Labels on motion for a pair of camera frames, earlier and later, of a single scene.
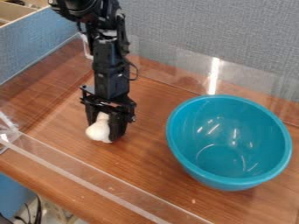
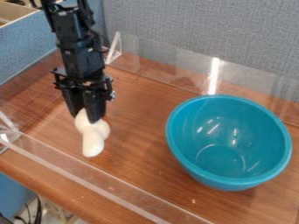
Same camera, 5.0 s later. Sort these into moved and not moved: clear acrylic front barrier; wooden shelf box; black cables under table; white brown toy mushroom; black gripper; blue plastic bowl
Moved: white brown toy mushroom; black gripper
Not moved: blue plastic bowl; wooden shelf box; black cables under table; clear acrylic front barrier
